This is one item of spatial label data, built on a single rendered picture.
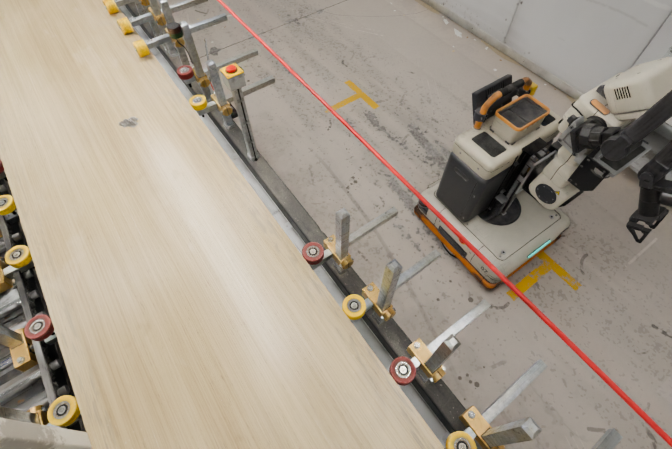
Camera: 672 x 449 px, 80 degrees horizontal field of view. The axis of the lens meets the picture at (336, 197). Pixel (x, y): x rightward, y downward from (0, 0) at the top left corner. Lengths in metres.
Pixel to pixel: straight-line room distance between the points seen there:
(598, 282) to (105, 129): 2.78
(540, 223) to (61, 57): 2.77
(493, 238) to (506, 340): 0.55
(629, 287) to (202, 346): 2.40
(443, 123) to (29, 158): 2.59
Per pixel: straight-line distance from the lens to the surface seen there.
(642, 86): 1.67
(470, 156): 2.02
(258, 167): 1.99
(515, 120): 2.05
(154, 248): 1.63
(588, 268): 2.88
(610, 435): 1.59
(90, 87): 2.39
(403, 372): 1.35
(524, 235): 2.46
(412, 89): 3.50
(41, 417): 1.64
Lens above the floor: 2.22
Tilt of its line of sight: 55 degrees down
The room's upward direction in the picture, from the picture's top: straight up
